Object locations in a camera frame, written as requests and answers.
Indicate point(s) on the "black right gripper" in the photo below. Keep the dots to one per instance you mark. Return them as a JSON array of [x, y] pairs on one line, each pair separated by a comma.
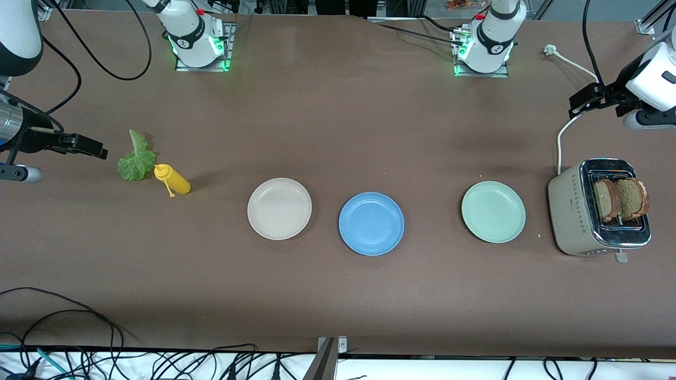
[[34, 139]]

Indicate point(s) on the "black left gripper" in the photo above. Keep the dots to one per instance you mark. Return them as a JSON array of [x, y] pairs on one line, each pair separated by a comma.
[[617, 94]]

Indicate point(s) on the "green lettuce leaf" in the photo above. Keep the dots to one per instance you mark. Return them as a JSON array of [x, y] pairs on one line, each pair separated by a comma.
[[136, 161]]

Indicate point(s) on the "yellow squeeze bottle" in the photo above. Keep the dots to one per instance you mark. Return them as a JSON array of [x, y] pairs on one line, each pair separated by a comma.
[[177, 181]]

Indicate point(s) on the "brown bread slice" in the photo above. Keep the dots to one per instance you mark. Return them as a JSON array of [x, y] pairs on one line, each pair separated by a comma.
[[634, 199], [606, 200]]

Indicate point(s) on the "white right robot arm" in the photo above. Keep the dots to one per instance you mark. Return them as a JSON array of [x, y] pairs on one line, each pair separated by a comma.
[[185, 31]]

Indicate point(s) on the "light green round plate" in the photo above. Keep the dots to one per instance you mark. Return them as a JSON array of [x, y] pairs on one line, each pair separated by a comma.
[[493, 211]]

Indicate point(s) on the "beige round plate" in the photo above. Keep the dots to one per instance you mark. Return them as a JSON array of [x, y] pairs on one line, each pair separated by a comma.
[[279, 209]]

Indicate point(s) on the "blue round plate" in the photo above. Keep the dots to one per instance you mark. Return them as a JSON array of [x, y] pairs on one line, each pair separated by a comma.
[[371, 224]]

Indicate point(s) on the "beige chrome toaster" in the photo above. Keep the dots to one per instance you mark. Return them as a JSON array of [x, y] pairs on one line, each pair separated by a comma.
[[570, 211]]

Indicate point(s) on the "orange snack packet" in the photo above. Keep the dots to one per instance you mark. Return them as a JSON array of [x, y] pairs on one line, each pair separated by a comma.
[[462, 5]]

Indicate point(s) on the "grey metal beam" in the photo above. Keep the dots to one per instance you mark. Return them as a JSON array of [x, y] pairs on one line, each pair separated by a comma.
[[322, 364]]

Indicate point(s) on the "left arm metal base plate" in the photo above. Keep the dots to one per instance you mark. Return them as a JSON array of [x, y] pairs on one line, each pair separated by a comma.
[[475, 74]]

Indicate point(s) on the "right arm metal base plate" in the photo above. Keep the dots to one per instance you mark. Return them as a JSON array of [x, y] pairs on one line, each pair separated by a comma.
[[182, 66]]

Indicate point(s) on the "small metal bracket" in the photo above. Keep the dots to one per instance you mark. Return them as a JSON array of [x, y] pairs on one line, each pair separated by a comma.
[[342, 344]]

